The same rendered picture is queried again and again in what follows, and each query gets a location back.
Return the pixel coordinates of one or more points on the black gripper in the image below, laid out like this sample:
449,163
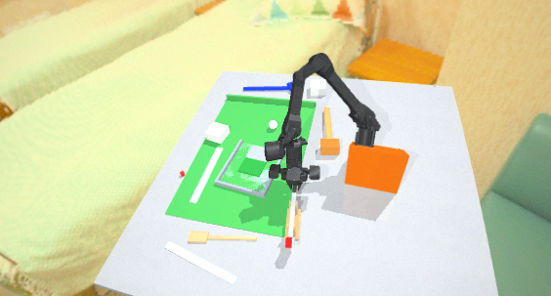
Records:
275,170

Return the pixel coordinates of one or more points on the green flat mat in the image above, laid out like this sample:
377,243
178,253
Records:
247,121

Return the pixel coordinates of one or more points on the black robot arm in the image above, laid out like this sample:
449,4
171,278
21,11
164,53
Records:
362,115

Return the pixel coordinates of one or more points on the blue putter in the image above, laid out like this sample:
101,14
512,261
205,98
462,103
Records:
289,85

